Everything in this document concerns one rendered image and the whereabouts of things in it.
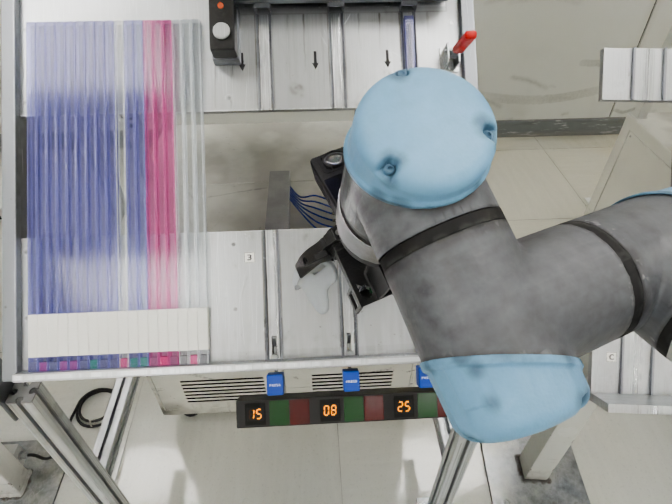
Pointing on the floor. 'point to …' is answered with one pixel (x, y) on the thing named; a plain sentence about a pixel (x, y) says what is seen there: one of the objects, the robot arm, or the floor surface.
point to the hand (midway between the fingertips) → (351, 258)
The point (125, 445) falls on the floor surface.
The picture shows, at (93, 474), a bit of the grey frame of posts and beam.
